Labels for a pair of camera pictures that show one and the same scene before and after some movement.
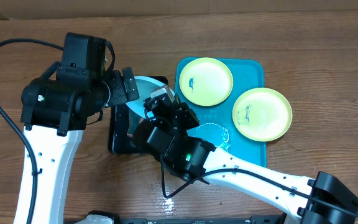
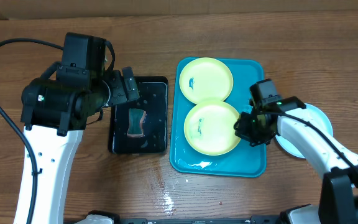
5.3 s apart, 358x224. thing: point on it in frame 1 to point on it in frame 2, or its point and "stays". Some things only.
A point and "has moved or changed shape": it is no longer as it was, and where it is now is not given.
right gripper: [188, 112] to [244, 133]
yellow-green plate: [206, 81] stays
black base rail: [263, 219] stays
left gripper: [120, 95] stays
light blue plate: [145, 86] to [289, 148]
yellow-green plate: [262, 114] has moved or changed shape
